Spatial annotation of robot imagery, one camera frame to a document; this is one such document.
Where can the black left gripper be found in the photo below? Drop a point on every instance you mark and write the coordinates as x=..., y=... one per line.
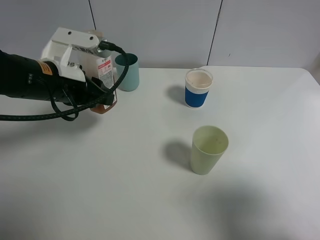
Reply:
x=44, y=82

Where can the clear drink bottle pink label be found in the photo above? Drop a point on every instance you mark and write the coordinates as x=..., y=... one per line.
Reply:
x=100, y=67

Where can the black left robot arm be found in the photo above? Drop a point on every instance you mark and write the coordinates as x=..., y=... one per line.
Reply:
x=26, y=78

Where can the teal plastic cup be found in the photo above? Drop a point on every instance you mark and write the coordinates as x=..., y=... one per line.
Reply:
x=132, y=79

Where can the blue white paper cup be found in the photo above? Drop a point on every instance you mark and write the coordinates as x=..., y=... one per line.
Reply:
x=197, y=86

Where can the light green plastic cup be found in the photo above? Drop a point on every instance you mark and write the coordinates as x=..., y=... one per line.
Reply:
x=208, y=145

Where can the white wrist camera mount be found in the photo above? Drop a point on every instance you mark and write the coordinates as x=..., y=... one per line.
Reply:
x=61, y=45

